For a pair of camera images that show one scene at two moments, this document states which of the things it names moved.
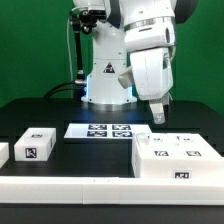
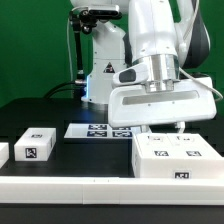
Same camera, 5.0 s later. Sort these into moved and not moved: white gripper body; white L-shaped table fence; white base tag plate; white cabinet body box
Moved: white gripper body
Not moved: white cabinet body box; white L-shaped table fence; white base tag plate
